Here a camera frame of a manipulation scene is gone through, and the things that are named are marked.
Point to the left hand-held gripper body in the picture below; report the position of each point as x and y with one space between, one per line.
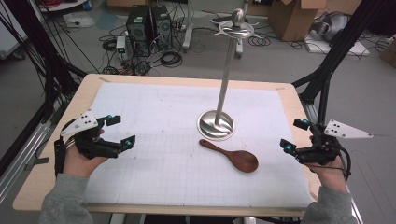
88 146

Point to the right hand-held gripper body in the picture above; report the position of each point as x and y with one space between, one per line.
323 152

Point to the brown wooden spoon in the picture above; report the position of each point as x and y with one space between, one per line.
243 160

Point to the stainless steel utensil stand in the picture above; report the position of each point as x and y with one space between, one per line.
224 84

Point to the person's left hand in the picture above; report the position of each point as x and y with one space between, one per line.
77 163

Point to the person's right hand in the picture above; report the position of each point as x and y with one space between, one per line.
331 177

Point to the white grid mat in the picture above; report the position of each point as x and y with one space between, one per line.
162 168

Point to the light wooden table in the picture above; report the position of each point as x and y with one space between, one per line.
56 174

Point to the grey tape strip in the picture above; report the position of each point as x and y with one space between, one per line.
37 162

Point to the small white power unit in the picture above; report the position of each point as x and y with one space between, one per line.
120 46

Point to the white foam board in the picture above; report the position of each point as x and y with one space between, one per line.
336 48

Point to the black computer tower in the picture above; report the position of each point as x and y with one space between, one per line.
138 29
162 26

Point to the grey bag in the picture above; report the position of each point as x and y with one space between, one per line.
331 26

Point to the large open cardboard box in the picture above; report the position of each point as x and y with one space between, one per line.
292 20

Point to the small cardboard box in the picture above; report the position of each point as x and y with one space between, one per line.
389 53

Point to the white stand leg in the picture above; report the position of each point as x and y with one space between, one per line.
187 28

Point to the white cabinet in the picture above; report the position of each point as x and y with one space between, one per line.
9 34

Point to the aluminium rail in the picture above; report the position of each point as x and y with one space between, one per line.
21 161

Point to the black metal frame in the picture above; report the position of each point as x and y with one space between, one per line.
339 46
46 68

